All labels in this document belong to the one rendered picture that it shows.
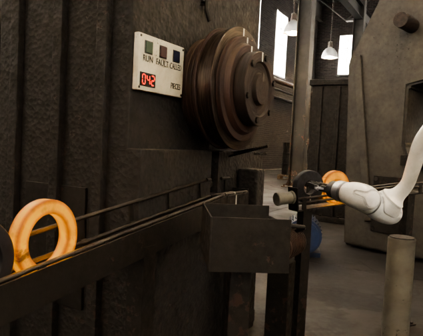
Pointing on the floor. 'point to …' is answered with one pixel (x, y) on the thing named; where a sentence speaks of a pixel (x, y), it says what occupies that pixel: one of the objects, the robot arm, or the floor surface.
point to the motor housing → (282, 293)
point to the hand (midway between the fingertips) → (308, 183)
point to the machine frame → (109, 151)
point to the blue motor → (312, 236)
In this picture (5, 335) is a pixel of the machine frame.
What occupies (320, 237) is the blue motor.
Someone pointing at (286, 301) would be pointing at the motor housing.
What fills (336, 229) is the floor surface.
